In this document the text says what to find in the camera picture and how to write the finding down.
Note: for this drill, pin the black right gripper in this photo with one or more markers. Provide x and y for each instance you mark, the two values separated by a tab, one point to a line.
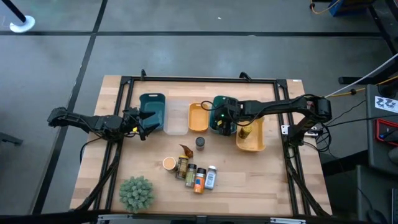
228	110

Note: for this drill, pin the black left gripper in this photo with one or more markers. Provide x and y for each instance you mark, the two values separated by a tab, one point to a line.
136	124

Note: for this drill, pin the dark-lid spice jar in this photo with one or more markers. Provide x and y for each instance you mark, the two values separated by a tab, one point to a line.
200	143

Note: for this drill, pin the brown orange seasoning sachet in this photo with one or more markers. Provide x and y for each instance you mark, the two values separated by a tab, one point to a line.
187	151

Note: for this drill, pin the round tan-lid spice can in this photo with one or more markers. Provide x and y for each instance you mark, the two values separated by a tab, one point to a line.
169	163

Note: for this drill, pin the green spice jar black lid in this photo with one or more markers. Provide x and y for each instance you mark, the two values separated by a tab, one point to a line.
190	177

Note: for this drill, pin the orange spice jar black lid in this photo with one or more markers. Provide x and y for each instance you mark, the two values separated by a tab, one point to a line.
200	183

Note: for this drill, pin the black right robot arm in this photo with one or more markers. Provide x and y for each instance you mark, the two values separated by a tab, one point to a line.
273	105

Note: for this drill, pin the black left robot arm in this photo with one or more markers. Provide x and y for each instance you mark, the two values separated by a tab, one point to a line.
93	123

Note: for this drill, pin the large teal plastic bin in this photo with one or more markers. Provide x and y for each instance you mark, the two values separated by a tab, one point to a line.
213	123

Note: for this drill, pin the small dark teal plastic bin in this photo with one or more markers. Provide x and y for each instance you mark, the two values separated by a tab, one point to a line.
157	102

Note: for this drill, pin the small orange plastic bin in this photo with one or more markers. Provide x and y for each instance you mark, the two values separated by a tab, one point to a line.
198	117

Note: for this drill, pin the clear plastic bin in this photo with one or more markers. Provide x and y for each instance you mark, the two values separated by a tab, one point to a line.
176	119

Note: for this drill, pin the large orange plastic bin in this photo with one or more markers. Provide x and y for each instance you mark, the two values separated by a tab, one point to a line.
252	143

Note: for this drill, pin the artificial green potted plant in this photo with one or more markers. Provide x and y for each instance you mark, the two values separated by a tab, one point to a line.
136	194

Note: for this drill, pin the black furniture foot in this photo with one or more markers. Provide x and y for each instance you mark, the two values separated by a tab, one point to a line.
11	139

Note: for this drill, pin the dark grey cabinet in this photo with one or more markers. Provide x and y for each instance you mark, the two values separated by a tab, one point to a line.
371	105

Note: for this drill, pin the white round stanchion base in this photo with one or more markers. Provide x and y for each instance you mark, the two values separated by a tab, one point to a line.
22	25

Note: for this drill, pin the white printed sticker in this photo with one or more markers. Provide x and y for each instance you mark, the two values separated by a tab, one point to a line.
385	104

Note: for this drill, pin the blue box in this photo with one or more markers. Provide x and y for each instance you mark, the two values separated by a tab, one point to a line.
339	7

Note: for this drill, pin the black stanchion pole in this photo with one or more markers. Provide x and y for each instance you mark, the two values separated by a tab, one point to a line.
14	11

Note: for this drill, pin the black computer mouse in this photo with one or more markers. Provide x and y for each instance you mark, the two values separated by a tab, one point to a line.
376	216

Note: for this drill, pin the black frame clamp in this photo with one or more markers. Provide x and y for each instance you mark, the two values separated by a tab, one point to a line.
245	76
143	74

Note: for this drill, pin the silver metal bracket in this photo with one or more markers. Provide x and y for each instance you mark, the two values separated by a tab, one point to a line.
285	129

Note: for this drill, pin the black silver rail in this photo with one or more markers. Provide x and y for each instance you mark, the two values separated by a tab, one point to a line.
199	220

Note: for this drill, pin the black desk leg frame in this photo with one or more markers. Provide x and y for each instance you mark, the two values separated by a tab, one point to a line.
381	23

